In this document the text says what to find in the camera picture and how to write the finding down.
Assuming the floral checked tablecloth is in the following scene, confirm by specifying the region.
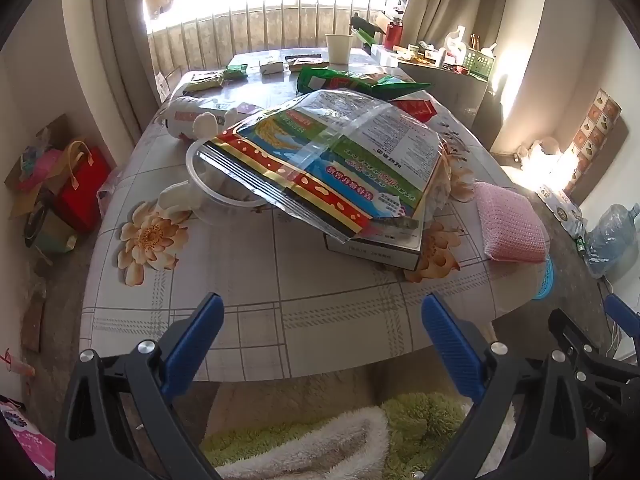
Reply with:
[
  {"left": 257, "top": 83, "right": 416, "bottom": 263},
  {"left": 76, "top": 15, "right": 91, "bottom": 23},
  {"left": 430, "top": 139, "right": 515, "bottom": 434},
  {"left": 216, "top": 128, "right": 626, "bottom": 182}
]
[{"left": 80, "top": 49, "right": 551, "bottom": 383}]

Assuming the tile pattern wall panel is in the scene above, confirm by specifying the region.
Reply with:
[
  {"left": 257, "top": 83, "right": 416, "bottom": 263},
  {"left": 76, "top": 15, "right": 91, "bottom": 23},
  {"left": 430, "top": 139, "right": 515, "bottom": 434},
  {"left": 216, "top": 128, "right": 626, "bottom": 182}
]
[{"left": 565, "top": 89, "right": 623, "bottom": 196}]

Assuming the beige curtain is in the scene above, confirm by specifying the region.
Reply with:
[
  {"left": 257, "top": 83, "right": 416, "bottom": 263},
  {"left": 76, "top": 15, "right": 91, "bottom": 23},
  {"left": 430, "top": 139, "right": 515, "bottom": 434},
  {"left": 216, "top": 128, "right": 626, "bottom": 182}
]
[
  {"left": 62, "top": 0, "right": 161, "bottom": 153},
  {"left": 400, "top": 0, "right": 551, "bottom": 151}
]

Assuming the fuzzy blanket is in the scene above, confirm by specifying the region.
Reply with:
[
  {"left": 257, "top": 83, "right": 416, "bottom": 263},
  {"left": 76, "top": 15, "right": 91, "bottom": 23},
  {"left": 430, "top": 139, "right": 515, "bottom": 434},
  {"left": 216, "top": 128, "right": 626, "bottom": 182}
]
[{"left": 200, "top": 392, "right": 516, "bottom": 480}]

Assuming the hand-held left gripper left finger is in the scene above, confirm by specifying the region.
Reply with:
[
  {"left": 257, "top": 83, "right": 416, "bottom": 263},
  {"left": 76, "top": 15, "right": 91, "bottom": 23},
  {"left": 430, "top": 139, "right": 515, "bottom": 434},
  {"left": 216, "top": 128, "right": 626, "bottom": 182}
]
[{"left": 56, "top": 291, "right": 226, "bottom": 480}]

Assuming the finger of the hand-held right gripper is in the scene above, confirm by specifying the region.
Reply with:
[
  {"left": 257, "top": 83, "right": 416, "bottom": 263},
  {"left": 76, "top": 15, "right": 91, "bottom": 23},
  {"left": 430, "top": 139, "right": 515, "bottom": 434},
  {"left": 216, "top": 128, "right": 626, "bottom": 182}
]
[
  {"left": 547, "top": 309, "right": 640, "bottom": 441},
  {"left": 602, "top": 294, "right": 640, "bottom": 343}
]

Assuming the blue plastic mesh basket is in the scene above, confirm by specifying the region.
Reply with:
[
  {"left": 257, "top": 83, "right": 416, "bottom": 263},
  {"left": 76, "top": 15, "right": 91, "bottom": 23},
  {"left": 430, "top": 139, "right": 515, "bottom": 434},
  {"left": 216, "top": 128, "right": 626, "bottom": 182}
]
[{"left": 531, "top": 255, "right": 558, "bottom": 301}]

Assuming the pack of bottled water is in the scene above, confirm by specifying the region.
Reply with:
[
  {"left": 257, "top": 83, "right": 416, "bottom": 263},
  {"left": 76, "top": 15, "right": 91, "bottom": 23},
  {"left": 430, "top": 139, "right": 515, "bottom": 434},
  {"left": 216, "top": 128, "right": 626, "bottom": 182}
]
[{"left": 537, "top": 185, "right": 586, "bottom": 233}]

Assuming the metal window railing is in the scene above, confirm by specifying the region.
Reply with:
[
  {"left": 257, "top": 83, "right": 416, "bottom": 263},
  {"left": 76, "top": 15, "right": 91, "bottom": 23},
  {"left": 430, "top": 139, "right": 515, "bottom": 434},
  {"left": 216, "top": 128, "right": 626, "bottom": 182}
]
[{"left": 150, "top": 0, "right": 391, "bottom": 73}]

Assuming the red gift bag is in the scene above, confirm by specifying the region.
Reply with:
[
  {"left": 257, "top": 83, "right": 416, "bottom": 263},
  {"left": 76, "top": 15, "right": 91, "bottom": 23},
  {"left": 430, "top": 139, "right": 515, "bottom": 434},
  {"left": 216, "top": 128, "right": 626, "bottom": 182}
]
[{"left": 54, "top": 140, "right": 112, "bottom": 233}]

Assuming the pink knitted cloth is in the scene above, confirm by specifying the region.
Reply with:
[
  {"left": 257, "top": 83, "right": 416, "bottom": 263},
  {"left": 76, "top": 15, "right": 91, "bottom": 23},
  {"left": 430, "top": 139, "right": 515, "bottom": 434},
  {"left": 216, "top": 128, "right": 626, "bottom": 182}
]
[{"left": 470, "top": 181, "right": 548, "bottom": 264}]

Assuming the white paper cup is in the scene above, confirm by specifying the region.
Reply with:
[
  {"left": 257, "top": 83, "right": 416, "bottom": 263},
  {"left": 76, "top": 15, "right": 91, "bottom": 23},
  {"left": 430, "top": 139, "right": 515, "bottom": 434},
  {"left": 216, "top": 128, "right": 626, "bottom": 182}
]
[{"left": 325, "top": 33, "right": 352, "bottom": 65}]

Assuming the green plastic basket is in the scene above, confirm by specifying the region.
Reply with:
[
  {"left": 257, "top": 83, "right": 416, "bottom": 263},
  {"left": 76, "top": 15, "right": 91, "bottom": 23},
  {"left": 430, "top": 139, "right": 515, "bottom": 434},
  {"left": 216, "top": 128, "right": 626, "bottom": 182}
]
[{"left": 462, "top": 50, "right": 496, "bottom": 80}]

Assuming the brown cardboard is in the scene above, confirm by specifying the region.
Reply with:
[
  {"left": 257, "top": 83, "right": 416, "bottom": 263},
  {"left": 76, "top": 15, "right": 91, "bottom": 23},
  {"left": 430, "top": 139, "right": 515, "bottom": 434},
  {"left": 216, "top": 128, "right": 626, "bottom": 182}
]
[{"left": 5, "top": 114, "right": 76, "bottom": 203}]

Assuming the clear plastic container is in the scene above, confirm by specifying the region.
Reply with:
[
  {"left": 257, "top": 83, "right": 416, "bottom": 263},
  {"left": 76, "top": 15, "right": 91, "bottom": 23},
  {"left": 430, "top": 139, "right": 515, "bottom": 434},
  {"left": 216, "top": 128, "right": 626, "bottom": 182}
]
[{"left": 185, "top": 137, "right": 273, "bottom": 226}]

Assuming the green snack bag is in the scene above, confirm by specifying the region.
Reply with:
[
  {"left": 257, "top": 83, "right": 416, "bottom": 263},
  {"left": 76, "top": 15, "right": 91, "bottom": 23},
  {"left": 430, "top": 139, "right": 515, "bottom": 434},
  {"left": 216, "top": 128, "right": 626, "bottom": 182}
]
[{"left": 296, "top": 65, "right": 433, "bottom": 102}]

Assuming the red foil packet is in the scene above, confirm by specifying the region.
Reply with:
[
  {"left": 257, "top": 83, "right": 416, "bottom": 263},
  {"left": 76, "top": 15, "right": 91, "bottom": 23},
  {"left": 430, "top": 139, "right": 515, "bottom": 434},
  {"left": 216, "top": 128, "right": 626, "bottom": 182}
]
[{"left": 391, "top": 97, "right": 440, "bottom": 123}]

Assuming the bagged blue water jug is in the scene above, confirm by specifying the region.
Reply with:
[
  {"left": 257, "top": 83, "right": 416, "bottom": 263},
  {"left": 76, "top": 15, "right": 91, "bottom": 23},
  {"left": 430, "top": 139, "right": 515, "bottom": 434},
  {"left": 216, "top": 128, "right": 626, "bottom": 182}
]
[{"left": 585, "top": 203, "right": 640, "bottom": 279}]

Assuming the pale green gold packet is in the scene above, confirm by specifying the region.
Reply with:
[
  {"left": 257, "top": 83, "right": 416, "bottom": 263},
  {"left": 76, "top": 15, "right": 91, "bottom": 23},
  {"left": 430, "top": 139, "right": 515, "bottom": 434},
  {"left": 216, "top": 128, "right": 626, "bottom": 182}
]
[{"left": 185, "top": 71, "right": 224, "bottom": 94}]

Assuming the white plastic bottle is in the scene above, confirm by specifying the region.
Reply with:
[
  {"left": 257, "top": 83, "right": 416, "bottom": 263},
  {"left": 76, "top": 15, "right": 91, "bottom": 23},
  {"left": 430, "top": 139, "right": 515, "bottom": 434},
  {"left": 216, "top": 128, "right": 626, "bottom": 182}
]
[{"left": 161, "top": 94, "right": 238, "bottom": 142}]

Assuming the white plastic jug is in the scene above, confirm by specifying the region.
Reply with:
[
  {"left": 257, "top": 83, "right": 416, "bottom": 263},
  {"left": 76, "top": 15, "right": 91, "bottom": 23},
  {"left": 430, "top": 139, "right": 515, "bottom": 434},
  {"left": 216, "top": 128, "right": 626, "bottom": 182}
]
[{"left": 446, "top": 26, "right": 468, "bottom": 61}]

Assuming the white cardboard box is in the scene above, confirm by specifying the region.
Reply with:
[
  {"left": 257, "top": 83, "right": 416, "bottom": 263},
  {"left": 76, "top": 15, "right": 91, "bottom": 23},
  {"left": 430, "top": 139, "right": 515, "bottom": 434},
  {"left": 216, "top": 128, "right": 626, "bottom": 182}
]
[{"left": 322, "top": 195, "right": 423, "bottom": 272}]

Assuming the pink printed bag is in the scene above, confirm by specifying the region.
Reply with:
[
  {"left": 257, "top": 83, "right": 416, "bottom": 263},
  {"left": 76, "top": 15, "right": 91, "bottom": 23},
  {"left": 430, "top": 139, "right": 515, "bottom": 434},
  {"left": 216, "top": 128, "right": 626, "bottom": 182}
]
[{"left": 0, "top": 400, "right": 56, "bottom": 480}]

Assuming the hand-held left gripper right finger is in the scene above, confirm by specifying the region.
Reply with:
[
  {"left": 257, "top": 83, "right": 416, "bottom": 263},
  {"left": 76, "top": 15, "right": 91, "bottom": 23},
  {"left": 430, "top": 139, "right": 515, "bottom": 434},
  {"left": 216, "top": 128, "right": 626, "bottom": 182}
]
[{"left": 421, "top": 291, "right": 586, "bottom": 480}]

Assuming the grey cabinet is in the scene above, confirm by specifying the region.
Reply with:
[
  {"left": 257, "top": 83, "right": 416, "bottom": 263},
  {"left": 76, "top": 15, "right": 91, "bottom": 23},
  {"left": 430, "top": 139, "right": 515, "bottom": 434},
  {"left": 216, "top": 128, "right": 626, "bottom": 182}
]
[{"left": 397, "top": 57, "right": 490, "bottom": 127}]

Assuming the printed clear plastic bag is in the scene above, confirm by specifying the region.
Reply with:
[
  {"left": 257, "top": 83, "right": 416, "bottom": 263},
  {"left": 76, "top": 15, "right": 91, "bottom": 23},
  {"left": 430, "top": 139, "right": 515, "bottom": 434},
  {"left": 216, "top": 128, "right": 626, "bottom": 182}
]
[{"left": 202, "top": 89, "right": 448, "bottom": 246}]

